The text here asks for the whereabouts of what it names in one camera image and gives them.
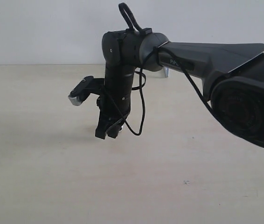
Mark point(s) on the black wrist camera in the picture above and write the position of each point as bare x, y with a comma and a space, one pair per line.
88, 85

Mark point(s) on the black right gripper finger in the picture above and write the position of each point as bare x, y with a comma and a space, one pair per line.
114, 131

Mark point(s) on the light blue miniature goal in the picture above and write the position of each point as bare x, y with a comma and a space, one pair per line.
166, 71

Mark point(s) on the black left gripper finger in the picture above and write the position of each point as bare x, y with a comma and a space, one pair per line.
101, 129

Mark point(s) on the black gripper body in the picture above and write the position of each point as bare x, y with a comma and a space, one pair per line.
113, 110

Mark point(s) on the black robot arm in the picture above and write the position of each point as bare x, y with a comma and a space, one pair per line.
232, 78

